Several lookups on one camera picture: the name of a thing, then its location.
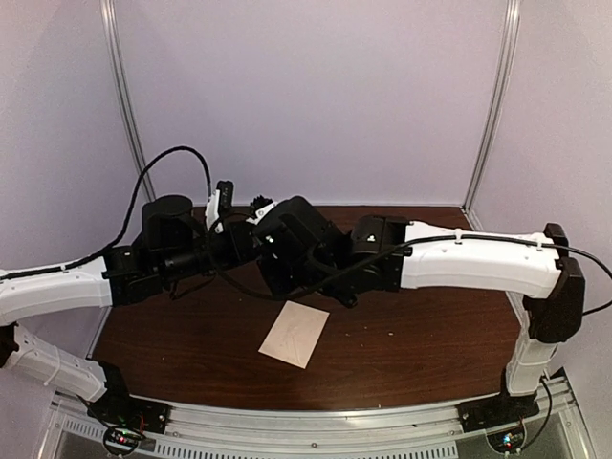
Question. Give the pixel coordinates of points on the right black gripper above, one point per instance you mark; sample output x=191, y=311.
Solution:
x=278, y=283

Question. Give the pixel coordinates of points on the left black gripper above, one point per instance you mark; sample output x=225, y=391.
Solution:
x=239, y=235

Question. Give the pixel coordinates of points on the beige envelope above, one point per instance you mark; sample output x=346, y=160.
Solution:
x=294, y=334

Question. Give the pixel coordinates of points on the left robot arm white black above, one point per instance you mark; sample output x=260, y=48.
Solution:
x=173, y=245

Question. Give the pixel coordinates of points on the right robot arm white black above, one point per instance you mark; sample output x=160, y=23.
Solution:
x=303, y=252

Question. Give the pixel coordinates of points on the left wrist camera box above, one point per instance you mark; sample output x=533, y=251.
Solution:
x=219, y=205

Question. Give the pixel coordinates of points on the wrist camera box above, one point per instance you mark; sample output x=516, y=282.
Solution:
x=259, y=208
x=219, y=205

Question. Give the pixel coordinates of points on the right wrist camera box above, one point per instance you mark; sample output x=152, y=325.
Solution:
x=259, y=208

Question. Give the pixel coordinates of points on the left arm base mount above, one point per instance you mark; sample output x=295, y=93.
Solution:
x=129, y=428

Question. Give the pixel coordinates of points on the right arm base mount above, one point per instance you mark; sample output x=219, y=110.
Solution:
x=502, y=418

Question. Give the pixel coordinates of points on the left aluminium frame post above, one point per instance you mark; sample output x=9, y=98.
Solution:
x=112, y=37

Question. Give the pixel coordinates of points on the aluminium frame post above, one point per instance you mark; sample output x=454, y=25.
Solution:
x=510, y=32
x=112, y=37

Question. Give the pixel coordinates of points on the right aluminium frame post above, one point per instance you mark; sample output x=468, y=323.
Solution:
x=510, y=32

